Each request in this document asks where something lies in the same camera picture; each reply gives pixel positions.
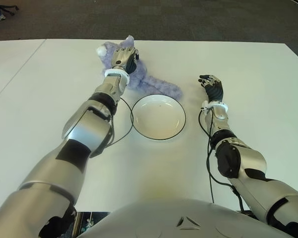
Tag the purple plush doll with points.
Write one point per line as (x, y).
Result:
(154, 85)

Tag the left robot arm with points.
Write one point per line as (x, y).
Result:
(84, 129)

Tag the black office chair base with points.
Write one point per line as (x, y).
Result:
(11, 8)

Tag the white plate black rim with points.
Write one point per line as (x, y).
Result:
(159, 116)

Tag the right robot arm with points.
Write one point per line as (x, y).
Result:
(250, 158)

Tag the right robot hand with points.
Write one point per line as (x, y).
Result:
(214, 90)

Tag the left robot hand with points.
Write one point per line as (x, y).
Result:
(120, 58)

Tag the silver robot torso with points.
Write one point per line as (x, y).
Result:
(183, 218)

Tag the white sneaker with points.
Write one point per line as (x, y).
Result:
(1, 17)

